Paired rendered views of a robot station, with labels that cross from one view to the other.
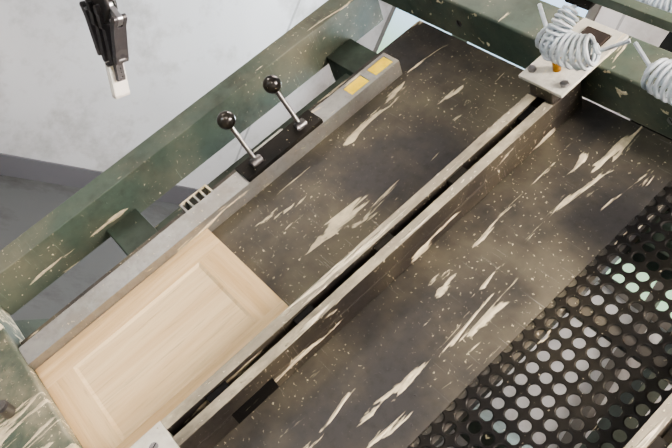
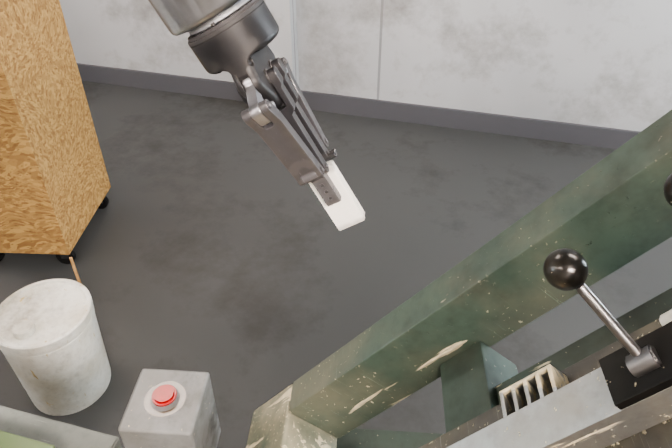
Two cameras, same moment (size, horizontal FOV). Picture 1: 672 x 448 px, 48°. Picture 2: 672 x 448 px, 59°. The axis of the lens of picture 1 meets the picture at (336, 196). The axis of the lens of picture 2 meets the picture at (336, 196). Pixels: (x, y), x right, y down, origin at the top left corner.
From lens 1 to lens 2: 1.06 m
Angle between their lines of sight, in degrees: 52
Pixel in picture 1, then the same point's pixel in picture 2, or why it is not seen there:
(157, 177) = (509, 301)
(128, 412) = not seen: outside the picture
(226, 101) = (635, 180)
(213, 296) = not seen: outside the picture
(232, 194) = (579, 424)
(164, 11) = not seen: outside the picture
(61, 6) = not seen: outside the picture
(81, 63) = (630, 22)
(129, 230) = (460, 380)
